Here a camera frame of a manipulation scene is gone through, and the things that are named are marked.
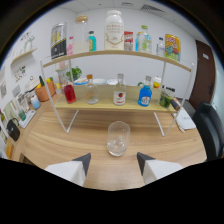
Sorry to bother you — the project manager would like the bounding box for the blue and white cup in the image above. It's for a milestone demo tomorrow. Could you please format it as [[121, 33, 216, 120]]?
[[30, 94, 42, 110]]

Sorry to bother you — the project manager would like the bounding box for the clear drinking glass with ice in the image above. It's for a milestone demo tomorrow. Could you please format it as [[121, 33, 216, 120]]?
[[106, 120, 131, 158]]

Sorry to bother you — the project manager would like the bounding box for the black chair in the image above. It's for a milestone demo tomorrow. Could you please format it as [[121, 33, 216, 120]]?
[[192, 101, 224, 161]]

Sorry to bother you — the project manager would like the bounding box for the black handbag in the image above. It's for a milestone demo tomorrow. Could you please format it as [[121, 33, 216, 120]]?
[[6, 118, 21, 142]]

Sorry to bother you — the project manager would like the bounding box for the blue liquid bottle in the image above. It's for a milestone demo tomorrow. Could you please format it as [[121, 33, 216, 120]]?
[[137, 75, 153, 108]]

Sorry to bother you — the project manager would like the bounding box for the red liquid bottle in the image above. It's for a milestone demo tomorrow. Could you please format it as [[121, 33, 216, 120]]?
[[63, 79, 77, 104]]

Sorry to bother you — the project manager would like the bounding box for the two-tier wooden shelf rack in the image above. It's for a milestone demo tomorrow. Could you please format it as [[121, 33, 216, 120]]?
[[39, 49, 195, 138]]

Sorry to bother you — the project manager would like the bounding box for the clear bottle with orange cap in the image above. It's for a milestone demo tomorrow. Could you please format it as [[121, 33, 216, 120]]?
[[85, 73, 100, 105]]

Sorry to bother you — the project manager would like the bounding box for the orange pot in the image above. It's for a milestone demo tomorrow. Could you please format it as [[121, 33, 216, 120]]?
[[34, 75, 56, 102]]

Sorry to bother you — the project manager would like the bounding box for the green potted plant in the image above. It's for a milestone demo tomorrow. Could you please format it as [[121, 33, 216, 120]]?
[[65, 65, 83, 82]]

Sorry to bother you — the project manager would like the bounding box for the brown door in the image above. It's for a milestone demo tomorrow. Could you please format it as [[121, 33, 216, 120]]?
[[188, 39, 217, 111]]

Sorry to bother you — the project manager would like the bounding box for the small pink bottle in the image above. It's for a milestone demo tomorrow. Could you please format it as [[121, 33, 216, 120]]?
[[66, 35, 75, 56]]

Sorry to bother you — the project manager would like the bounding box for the small clear bottle blue cap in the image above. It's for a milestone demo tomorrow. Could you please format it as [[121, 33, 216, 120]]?
[[155, 36, 166, 57]]

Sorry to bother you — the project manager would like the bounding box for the yellow snack canister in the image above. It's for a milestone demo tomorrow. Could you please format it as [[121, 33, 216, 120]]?
[[164, 33, 182, 63]]

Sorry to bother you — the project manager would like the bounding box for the small light blue bottle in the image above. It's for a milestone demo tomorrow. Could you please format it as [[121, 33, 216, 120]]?
[[134, 31, 143, 52]]

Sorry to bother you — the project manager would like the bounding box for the clear bottle with green cap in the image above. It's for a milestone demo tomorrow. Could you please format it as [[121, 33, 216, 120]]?
[[139, 24, 153, 54]]

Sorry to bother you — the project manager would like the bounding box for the teal liquid bottle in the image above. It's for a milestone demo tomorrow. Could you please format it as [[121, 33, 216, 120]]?
[[87, 30, 98, 52]]

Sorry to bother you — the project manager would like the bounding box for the small red white carton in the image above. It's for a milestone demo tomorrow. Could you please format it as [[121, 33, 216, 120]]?
[[123, 30, 134, 52]]

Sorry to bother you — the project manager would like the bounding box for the glass jar with cork lid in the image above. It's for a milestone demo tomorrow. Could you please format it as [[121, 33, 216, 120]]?
[[73, 14, 90, 54]]

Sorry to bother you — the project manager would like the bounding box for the white figurine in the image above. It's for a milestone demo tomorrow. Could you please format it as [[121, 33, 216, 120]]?
[[20, 32, 36, 53]]

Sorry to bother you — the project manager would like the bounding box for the large white bottle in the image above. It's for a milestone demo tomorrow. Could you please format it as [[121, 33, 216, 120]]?
[[103, 9, 125, 51]]

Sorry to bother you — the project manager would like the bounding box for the wooden wall shelf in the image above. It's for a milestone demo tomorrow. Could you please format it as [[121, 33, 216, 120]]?
[[10, 47, 38, 66]]

